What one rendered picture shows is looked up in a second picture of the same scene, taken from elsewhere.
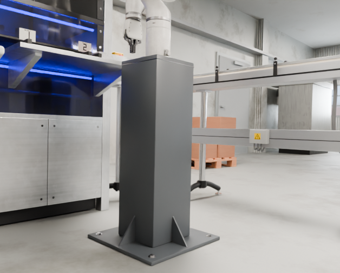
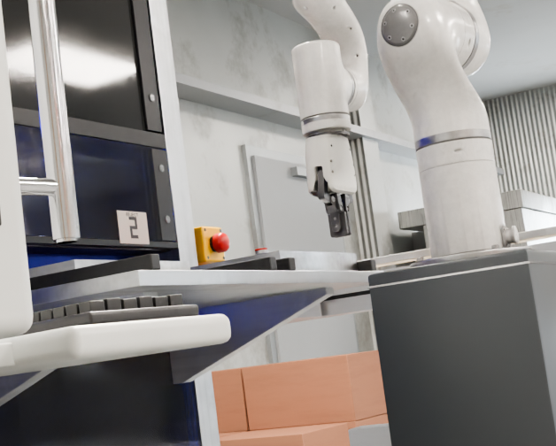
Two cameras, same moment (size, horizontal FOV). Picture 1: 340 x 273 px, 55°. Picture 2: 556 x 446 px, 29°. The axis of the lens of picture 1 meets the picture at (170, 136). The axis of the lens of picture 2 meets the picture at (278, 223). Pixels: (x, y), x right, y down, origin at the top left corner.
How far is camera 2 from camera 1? 0.83 m
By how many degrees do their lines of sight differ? 18
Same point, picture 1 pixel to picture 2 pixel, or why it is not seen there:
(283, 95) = not seen: hidden behind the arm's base
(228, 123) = (369, 372)
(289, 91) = not seen: hidden behind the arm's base
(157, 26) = (472, 158)
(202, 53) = (206, 155)
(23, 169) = not seen: outside the picture
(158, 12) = (467, 117)
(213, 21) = (220, 57)
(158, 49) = (487, 226)
